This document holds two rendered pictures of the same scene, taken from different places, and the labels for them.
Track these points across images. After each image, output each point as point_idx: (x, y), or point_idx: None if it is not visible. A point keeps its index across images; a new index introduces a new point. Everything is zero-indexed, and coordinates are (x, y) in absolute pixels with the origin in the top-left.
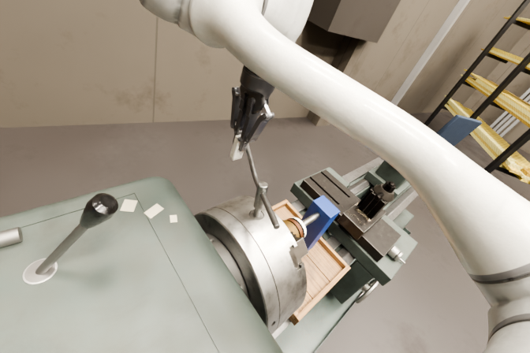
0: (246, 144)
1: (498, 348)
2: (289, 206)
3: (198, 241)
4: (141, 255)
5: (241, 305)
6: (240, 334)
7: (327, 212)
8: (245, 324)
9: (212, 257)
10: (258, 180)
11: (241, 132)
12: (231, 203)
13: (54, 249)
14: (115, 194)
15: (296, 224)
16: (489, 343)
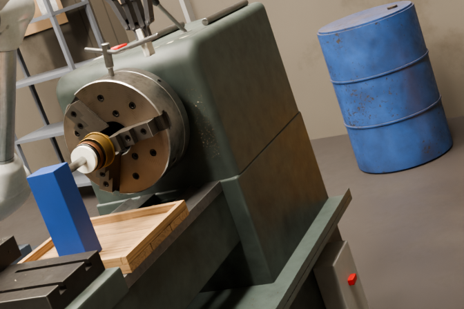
0: (135, 35)
1: (7, 4)
2: (115, 255)
3: (135, 56)
4: (155, 45)
5: (97, 68)
6: (92, 66)
7: (45, 167)
8: (92, 67)
9: (123, 61)
10: (113, 50)
11: (137, 21)
12: (140, 79)
13: (190, 31)
14: (197, 32)
15: (82, 142)
16: (3, 14)
